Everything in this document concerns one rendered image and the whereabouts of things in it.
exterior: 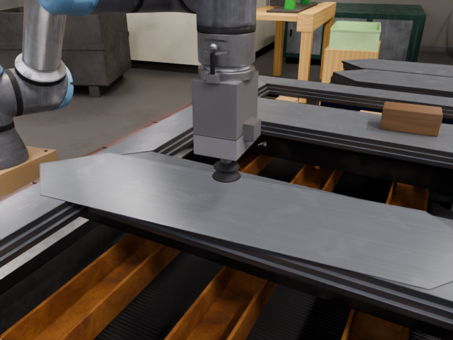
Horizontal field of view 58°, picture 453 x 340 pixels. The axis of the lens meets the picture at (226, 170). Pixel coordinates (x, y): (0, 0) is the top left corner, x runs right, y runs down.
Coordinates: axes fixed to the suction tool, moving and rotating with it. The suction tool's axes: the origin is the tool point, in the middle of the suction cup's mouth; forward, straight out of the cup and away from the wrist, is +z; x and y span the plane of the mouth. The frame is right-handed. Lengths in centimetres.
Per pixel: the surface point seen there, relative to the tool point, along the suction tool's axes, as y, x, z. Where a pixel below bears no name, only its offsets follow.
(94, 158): 5.3, 29.6, 4.6
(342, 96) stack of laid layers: 71, -7, 6
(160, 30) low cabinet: 397, 255, 39
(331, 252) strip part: -6.1, -17.2, 4.7
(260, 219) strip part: -2.4, -6.3, 4.7
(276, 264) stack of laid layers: -8.9, -10.7, 6.6
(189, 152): 48, 32, 21
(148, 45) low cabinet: 396, 272, 58
